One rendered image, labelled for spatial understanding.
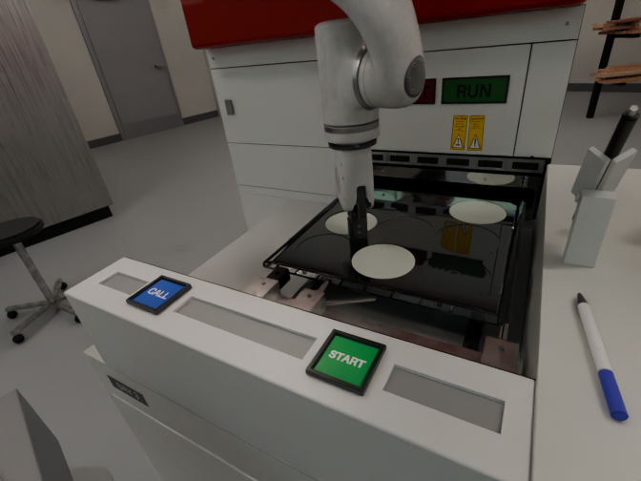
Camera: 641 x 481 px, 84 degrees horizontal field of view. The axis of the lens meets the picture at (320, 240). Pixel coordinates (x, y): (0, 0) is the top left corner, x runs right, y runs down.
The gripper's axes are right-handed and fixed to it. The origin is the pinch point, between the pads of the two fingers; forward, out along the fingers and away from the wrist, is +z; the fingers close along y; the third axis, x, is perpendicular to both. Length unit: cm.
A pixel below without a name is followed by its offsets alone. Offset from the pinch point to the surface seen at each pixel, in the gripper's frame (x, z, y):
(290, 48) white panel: -5.9, -28.1, -37.8
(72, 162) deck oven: -181, 38, -248
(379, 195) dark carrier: 8.6, 2.2, -17.4
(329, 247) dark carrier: -5.5, 2.2, 1.7
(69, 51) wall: -304, -47, -583
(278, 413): -15.0, 0.8, 32.9
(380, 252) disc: 2.5, 2.1, 5.8
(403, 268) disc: 4.7, 2.1, 11.3
